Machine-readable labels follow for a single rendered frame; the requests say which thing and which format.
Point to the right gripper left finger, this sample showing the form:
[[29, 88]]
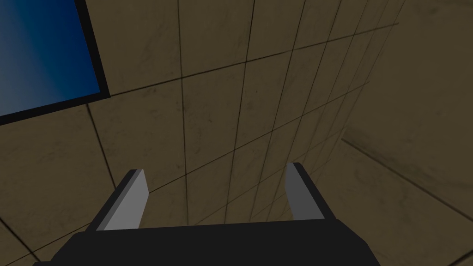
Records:
[[123, 207]]

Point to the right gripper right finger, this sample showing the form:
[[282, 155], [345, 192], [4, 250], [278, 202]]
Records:
[[305, 199]]

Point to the black framed blue window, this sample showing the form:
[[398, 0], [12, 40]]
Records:
[[40, 55]]

